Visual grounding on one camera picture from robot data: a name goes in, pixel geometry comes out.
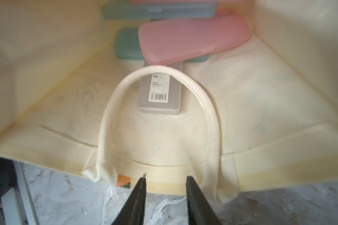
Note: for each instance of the pink pencil case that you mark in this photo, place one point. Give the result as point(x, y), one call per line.
point(182, 1)
point(169, 41)

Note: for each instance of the grey barcoded pencil case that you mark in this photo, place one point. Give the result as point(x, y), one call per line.
point(160, 93)

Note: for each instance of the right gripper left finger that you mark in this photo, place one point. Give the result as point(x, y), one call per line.
point(133, 211)

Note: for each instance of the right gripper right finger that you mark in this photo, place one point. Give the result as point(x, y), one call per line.
point(199, 209)

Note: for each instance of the cream floral canvas tote bag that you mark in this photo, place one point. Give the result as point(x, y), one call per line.
point(260, 116)

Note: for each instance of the blue grey pencil case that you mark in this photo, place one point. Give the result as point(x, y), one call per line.
point(122, 10)

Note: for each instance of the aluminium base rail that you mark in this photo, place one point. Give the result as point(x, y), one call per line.
point(16, 205)

